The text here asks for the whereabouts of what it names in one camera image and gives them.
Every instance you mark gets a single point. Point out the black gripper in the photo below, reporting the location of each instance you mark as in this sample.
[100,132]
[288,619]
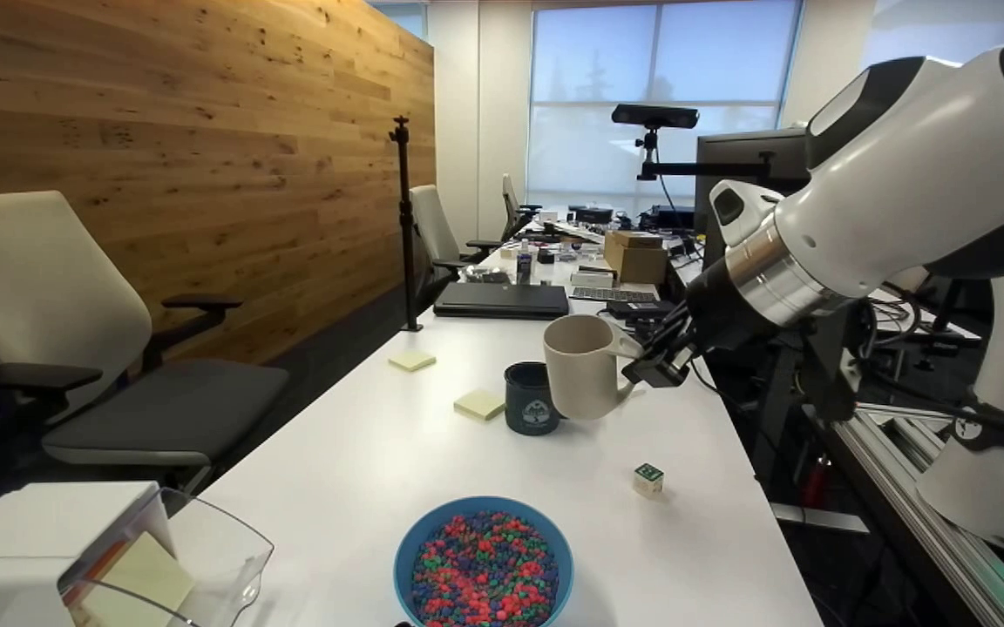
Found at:
[719,305]

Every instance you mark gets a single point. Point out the white ceramic cup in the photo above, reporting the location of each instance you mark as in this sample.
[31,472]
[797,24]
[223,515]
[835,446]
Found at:
[578,369]

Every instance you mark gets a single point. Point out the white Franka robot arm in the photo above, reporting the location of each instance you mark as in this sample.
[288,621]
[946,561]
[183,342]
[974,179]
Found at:
[933,187]

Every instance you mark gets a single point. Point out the blue bowl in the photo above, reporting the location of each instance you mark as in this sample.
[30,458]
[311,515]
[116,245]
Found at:
[405,570]

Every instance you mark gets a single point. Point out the brown cardboard box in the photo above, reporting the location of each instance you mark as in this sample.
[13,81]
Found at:
[635,255]

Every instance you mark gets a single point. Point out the small white green cube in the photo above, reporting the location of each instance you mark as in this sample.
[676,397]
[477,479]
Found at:
[645,479]

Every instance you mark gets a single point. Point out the dark teal speckled mug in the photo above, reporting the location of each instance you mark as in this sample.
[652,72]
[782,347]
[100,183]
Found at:
[527,406]

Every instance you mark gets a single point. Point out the dark grey laptop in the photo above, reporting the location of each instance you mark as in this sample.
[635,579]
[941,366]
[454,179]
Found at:
[499,302]

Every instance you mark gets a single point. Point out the yellow sticky note pad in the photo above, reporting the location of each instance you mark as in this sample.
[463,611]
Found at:
[413,361]
[477,406]

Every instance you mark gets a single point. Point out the black computer monitor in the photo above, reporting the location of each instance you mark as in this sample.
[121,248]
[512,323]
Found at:
[749,162]

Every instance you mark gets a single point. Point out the black empty tripod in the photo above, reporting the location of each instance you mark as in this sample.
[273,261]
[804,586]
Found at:
[405,231]

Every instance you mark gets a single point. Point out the red blue beads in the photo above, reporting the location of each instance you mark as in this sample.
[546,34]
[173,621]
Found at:
[484,577]

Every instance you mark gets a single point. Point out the clear plastic note holder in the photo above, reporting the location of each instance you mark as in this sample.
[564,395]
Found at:
[228,558]

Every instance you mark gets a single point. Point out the grey white office chair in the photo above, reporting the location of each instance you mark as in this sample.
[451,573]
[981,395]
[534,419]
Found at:
[165,411]

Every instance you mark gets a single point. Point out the yellow notes in holder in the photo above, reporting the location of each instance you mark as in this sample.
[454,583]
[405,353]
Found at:
[140,579]

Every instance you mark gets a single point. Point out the black camera stand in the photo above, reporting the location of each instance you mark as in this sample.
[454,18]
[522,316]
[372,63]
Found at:
[699,168]

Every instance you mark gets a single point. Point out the black stereo camera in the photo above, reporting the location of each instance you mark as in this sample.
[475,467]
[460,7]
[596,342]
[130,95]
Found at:
[652,117]

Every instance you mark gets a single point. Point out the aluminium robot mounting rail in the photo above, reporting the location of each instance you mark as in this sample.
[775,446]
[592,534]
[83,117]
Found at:
[941,508]

